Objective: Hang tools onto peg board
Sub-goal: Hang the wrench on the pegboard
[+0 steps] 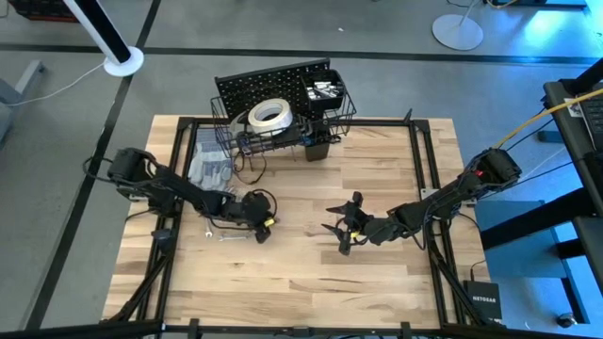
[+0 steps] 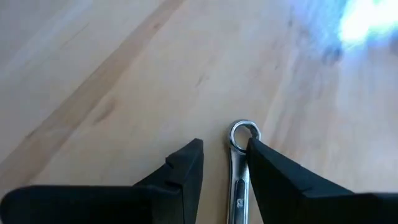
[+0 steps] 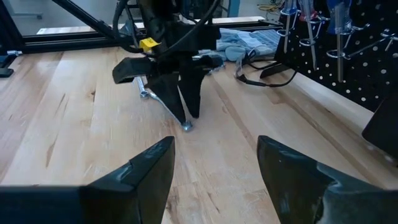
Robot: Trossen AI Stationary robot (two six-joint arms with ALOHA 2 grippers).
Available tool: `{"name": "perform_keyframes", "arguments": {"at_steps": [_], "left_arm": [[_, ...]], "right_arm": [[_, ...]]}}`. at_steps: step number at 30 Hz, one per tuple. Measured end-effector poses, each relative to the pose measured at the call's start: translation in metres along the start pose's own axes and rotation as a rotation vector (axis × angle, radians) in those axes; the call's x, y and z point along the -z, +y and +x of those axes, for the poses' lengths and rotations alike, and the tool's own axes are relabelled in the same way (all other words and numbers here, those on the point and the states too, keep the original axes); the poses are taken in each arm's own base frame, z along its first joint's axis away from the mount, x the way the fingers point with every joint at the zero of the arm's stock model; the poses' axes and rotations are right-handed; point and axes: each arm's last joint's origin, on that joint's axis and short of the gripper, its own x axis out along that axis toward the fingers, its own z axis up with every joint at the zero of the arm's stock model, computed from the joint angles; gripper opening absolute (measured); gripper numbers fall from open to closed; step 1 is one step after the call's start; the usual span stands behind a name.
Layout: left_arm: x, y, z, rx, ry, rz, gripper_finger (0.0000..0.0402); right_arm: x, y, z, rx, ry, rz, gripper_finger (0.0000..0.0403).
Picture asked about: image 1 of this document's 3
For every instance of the grey table leg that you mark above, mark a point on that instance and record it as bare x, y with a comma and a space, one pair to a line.
26, 80

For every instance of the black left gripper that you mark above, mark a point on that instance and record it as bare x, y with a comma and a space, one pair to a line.
254, 209

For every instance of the black metal pegboard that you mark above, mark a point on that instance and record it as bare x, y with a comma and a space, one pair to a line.
245, 89

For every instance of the black Netgear network switch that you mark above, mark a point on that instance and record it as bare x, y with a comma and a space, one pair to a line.
484, 301

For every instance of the red black crate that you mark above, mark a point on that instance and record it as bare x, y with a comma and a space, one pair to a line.
42, 9

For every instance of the black side desk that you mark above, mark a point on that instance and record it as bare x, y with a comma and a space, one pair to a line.
563, 127

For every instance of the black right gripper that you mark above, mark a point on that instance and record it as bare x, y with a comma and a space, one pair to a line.
372, 228

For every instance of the steel head hammer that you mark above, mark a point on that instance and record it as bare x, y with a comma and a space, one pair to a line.
237, 124

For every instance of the grey round floor stand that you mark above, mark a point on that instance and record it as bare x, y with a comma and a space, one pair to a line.
457, 33

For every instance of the grey work glove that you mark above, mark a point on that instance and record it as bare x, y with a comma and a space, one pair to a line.
209, 165

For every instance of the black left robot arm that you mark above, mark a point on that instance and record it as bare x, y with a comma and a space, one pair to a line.
165, 188

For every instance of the black pegboard bin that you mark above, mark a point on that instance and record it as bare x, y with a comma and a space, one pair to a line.
341, 101

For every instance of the white black pole stand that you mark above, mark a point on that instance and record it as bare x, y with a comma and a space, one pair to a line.
123, 63

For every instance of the white tape roll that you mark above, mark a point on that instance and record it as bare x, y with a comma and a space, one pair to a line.
253, 120

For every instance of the black caster wheel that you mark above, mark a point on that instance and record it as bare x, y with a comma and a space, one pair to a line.
565, 320

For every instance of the black aluminium table frame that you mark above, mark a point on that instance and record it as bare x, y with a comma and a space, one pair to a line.
377, 123

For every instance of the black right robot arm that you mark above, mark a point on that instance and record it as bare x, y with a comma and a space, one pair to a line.
447, 198

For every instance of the black box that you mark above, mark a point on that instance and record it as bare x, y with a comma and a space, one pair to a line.
317, 151

